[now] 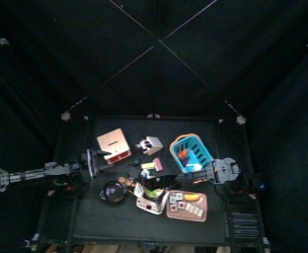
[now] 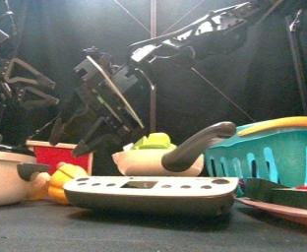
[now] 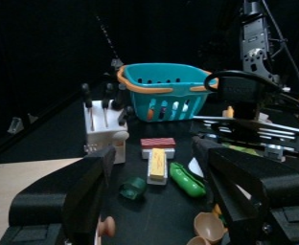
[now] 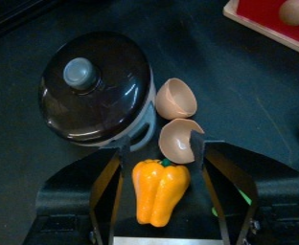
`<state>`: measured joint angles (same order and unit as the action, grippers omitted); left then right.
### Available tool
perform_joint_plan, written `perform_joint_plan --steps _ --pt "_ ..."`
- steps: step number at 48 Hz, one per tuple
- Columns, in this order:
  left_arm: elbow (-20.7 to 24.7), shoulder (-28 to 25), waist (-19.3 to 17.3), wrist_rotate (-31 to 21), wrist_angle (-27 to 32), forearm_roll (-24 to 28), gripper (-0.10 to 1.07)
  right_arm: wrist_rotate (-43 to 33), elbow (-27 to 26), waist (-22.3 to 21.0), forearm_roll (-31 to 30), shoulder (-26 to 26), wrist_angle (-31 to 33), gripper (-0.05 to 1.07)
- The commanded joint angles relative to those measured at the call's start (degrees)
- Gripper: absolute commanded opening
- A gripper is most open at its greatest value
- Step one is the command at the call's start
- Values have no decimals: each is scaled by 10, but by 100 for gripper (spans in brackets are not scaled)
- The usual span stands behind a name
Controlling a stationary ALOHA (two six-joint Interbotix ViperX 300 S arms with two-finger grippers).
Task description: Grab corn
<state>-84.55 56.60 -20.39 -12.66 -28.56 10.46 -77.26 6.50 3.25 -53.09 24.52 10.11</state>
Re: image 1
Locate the pink toy toaster box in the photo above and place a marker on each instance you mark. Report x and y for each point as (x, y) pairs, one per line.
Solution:
(113, 145)

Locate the pink toy tray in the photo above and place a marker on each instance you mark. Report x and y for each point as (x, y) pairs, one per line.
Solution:
(187, 214)

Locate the pink toy food slice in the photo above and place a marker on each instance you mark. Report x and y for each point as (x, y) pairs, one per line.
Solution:
(157, 164)

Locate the orange toy carrot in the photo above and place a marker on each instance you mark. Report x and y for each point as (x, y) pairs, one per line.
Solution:
(183, 153)

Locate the purple toy eggplant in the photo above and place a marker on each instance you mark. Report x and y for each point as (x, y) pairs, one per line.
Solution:
(185, 161)

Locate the black toy frying pan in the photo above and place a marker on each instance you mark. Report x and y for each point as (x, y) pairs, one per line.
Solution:
(113, 192)

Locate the white text label sticker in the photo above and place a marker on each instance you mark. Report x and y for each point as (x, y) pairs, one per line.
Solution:
(243, 224)

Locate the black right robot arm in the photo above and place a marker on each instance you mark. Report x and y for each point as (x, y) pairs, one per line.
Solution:
(220, 170)

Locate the white toy tile strip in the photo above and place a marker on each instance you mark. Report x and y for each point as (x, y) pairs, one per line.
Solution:
(195, 210)

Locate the red white toy tile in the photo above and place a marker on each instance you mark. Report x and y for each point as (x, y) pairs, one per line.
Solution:
(181, 205)
(173, 207)

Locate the orange toy bread roll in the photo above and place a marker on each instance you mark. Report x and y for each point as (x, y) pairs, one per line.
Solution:
(192, 197)

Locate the white teal toy piece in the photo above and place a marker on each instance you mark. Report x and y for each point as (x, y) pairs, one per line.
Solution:
(147, 173)

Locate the green white toy tile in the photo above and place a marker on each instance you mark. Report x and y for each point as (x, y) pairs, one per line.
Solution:
(172, 200)
(179, 196)

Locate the white toy food piece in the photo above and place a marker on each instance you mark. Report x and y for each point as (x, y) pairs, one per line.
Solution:
(196, 166)

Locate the green toy vegetable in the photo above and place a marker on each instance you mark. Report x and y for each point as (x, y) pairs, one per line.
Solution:
(153, 192)

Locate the white grey toy cube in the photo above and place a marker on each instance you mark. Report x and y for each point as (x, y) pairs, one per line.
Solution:
(151, 145)

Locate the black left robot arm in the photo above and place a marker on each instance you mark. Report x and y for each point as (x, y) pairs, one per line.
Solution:
(29, 175)

